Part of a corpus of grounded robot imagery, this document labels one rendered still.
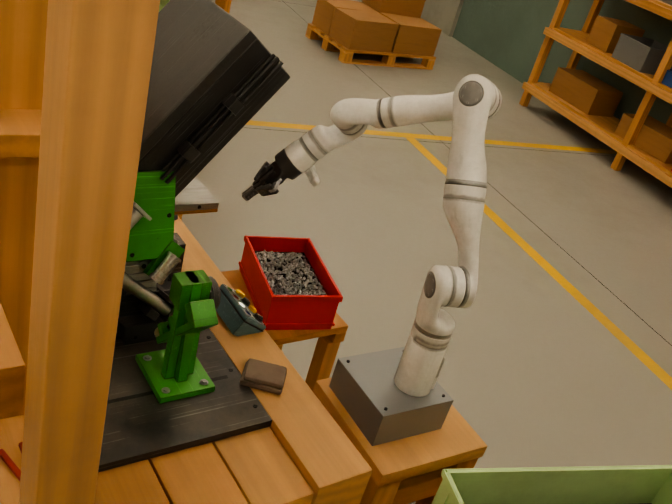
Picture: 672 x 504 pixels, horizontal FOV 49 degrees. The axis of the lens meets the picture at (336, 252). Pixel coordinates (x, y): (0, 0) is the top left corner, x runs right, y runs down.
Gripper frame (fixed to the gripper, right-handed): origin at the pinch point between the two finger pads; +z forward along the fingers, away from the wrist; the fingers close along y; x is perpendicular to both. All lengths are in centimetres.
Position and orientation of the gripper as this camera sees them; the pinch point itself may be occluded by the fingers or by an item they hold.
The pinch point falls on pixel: (249, 193)
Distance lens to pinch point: 186.8
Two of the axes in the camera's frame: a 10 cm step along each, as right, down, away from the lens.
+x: 5.7, 5.9, 5.7
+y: 1.9, 5.9, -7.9
